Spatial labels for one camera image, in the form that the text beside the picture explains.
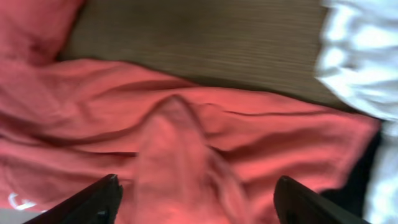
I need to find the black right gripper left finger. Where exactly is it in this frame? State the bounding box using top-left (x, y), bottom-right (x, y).
top-left (24, 174), bottom-right (123, 224)

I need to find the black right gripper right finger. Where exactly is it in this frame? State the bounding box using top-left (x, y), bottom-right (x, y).
top-left (273, 175), bottom-right (369, 224)

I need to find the orange red printed t-shirt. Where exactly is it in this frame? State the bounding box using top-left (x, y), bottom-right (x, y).
top-left (1, 0), bottom-right (379, 223)

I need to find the white t-shirt with black print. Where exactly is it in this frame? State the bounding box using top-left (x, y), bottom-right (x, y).
top-left (316, 0), bottom-right (397, 223)

